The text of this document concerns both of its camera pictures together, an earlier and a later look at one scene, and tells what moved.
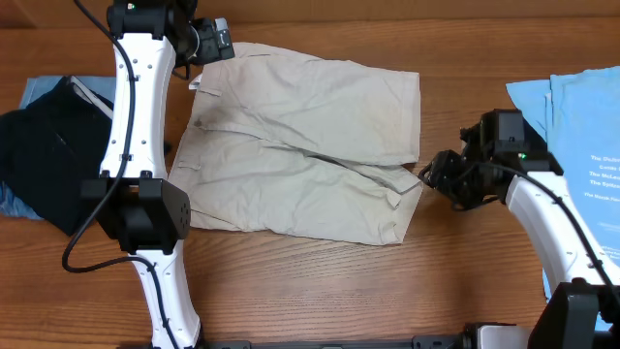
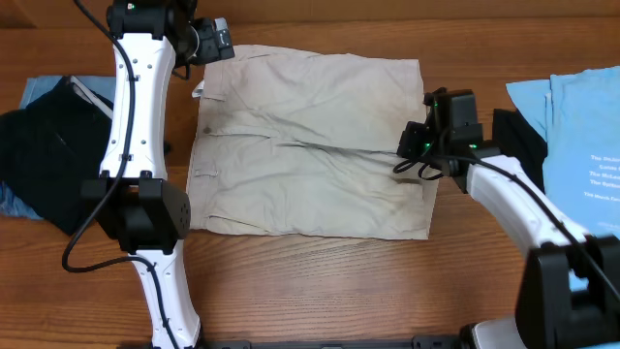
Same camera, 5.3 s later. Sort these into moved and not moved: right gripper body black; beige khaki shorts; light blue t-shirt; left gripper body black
Moved: right gripper body black
Not moved: left gripper body black; beige khaki shorts; light blue t-shirt
